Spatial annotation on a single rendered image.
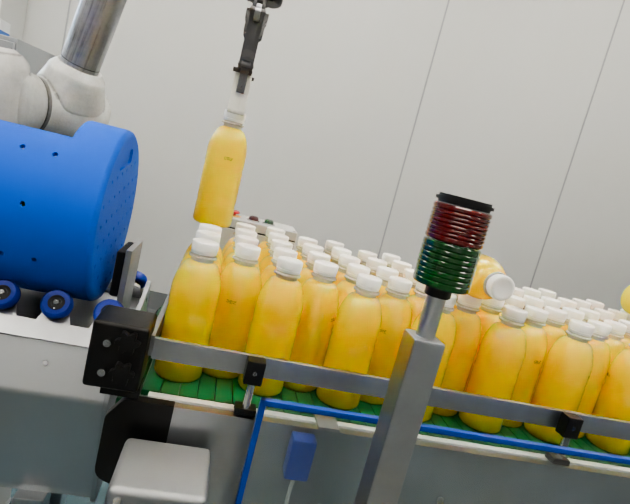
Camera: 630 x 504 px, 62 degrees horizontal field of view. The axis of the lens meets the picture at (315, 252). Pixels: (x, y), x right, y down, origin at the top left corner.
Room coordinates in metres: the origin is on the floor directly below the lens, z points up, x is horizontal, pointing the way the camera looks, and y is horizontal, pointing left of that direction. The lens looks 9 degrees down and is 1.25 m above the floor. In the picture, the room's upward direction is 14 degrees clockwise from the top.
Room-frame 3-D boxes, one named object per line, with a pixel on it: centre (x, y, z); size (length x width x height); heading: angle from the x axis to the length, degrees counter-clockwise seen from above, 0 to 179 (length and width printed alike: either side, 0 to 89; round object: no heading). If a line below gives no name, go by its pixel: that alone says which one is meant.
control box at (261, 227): (1.17, 0.15, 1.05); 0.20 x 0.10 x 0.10; 101
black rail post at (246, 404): (0.68, 0.04, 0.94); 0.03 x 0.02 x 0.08; 101
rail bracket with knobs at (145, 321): (0.66, 0.22, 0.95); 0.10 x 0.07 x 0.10; 11
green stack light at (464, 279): (0.57, -0.14, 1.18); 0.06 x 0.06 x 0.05
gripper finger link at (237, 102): (0.94, 0.20, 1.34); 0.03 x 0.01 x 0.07; 101
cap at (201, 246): (0.74, 0.16, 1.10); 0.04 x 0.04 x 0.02
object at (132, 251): (0.85, 0.30, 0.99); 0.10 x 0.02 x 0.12; 11
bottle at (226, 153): (0.96, 0.20, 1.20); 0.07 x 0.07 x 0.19
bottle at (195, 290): (0.74, 0.16, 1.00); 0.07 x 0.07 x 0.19
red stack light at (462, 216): (0.57, -0.14, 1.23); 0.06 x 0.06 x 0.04
